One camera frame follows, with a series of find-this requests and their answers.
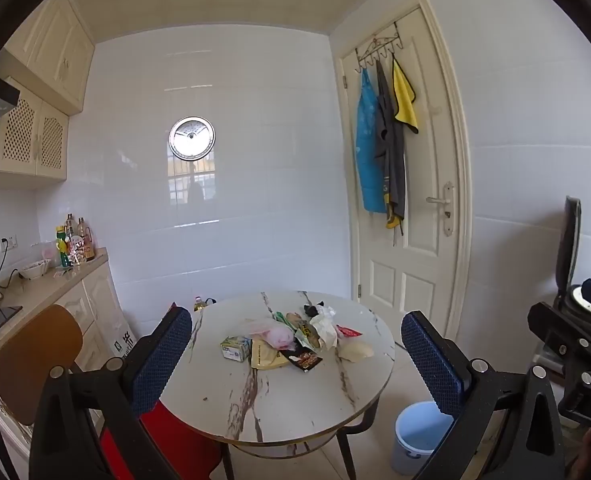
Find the cream kitchen counter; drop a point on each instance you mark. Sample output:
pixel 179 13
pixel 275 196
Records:
pixel 25 291

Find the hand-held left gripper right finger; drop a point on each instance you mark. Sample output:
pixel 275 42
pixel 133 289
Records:
pixel 433 360

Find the grey wrapper with yellow label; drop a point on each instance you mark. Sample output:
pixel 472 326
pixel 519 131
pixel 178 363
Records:
pixel 305 332

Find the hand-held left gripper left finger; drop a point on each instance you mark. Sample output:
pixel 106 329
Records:
pixel 160 355

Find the red wrapper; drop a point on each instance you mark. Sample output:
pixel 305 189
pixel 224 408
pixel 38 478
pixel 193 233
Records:
pixel 349 331

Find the round silver vent cover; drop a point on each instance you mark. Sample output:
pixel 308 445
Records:
pixel 191 137

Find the round white marble table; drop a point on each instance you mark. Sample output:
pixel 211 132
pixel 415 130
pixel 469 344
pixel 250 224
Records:
pixel 275 395

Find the light green packet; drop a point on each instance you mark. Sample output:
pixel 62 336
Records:
pixel 280 318

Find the small green white carton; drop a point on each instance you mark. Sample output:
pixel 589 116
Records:
pixel 235 349

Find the white bag with green print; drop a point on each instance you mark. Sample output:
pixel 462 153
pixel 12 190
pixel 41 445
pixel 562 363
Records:
pixel 123 341

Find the black snack packet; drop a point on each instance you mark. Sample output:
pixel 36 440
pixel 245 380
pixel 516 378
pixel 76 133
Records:
pixel 305 360

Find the red chair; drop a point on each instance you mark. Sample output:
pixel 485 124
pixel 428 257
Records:
pixel 185 440

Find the cream crumpled paper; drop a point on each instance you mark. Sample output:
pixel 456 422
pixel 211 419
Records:
pixel 355 351

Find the green yellow bottle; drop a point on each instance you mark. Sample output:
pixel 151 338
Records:
pixel 63 250

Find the white door frame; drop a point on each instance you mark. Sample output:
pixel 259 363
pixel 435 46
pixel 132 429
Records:
pixel 464 170

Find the white bowl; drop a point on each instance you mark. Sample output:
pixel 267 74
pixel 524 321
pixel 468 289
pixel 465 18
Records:
pixel 34 270

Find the metal over-door hook rack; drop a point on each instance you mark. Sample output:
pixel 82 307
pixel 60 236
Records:
pixel 374 40

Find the clear plastic wrap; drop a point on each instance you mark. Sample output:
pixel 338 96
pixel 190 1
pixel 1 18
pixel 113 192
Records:
pixel 325 331

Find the pink plastic bag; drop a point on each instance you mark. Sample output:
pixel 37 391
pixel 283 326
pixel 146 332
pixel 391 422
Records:
pixel 278 336

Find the brown chair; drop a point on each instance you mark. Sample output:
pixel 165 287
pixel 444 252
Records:
pixel 30 360

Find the cream lattice door cabinet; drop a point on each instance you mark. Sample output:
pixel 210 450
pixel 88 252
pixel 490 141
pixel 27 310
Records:
pixel 25 135

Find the white wall socket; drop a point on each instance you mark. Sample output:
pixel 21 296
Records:
pixel 8 242

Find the cooking oil bottle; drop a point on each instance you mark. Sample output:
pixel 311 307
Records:
pixel 200 304

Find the yellow packet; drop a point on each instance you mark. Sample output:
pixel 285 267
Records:
pixel 265 358

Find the yellow cloth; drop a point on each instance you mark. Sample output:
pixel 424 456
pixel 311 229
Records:
pixel 404 95

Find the light blue plastic bucket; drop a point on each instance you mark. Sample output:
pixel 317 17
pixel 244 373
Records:
pixel 415 435

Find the grey apron with yellow trim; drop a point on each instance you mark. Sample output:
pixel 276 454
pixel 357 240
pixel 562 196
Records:
pixel 394 160

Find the white panel door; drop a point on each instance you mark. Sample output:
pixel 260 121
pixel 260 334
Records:
pixel 415 260

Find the blue apron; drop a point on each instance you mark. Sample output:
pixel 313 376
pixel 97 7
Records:
pixel 368 160

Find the black crumpled plastic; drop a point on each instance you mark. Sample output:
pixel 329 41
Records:
pixel 311 309

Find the cream wall cabinet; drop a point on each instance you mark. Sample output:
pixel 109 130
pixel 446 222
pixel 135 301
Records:
pixel 50 45

